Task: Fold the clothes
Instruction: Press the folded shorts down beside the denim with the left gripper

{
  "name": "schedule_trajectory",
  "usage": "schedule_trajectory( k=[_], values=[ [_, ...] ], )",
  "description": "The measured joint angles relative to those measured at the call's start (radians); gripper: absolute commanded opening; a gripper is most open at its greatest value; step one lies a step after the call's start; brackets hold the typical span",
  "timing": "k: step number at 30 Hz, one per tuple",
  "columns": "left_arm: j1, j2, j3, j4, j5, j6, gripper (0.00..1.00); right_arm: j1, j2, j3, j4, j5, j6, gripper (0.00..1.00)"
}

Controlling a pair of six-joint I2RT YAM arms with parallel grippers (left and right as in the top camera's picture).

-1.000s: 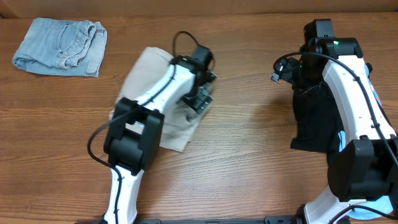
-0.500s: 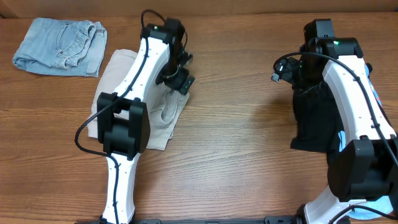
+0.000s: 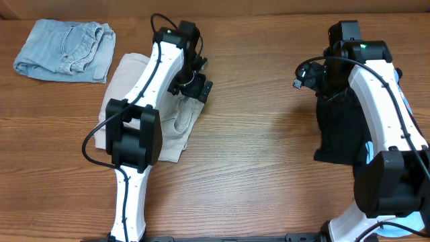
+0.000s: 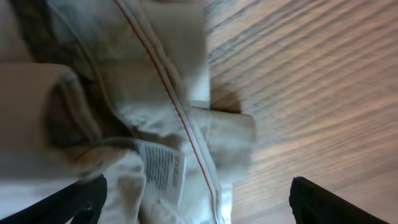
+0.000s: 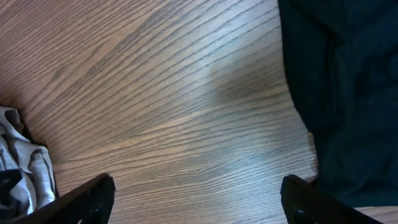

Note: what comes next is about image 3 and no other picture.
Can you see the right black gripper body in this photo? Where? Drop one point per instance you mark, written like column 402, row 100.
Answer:
column 314, row 78

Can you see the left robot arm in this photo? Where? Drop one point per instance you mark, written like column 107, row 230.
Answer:
column 133, row 128

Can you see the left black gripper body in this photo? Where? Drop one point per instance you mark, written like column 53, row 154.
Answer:
column 197, row 87

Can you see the folded light blue jeans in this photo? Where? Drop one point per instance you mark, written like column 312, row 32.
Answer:
column 67, row 52

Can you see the light blue shirt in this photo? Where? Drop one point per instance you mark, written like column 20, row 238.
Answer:
column 413, row 221

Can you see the beige khaki shorts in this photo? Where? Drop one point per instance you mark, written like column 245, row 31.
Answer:
column 178, row 113

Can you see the black garment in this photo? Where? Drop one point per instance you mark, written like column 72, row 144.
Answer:
column 395, row 181

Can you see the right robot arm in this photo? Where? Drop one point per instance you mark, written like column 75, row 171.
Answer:
column 347, row 49

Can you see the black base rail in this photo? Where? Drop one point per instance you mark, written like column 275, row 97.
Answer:
column 290, row 237

